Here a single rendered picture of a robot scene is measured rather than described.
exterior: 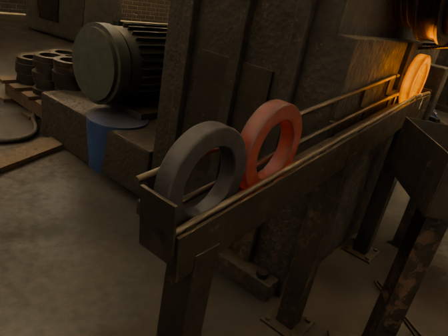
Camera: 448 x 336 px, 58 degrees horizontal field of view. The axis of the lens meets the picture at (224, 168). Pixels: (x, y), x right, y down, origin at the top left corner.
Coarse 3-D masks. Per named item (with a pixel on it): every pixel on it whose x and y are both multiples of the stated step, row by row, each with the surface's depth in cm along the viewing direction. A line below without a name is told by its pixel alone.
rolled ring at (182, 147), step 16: (192, 128) 59; (208, 128) 59; (224, 128) 60; (176, 144) 57; (192, 144) 56; (208, 144) 59; (224, 144) 62; (240, 144) 65; (176, 160) 56; (192, 160) 57; (224, 160) 68; (240, 160) 67; (160, 176) 57; (176, 176) 56; (224, 176) 69; (240, 176) 69; (160, 192) 57; (176, 192) 57; (224, 192) 68; (192, 208) 67; (208, 208) 67
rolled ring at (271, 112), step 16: (256, 112) 71; (272, 112) 70; (288, 112) 74; (256, 128) 69; (288, 128) 79; (256, 144) 69; (288, 144) 81; (256, 160) 72; (272, 160) 82; (288, 160) 82; (256, 176) 74
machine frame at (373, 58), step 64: (192, 0) 131; (256, 0) 120; (320, 0) 108; (384, 0) 121; (192, 64) 141; (256, 64) 125; (320, 64) 112; (384, 64) 127; (320, 128) 116; (256, 256) 142
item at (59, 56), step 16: (16, 64) 253; (32, 64) 252; (48, 64) 237; (64, 64) 219; (0, 80) 260; (16, 80) 261; (32, 80) 256; (48, 80) 240; (64, 80) 223; (0, 96) 266; (16, 96) 260; (32, 96) 240; (32, 112) 250
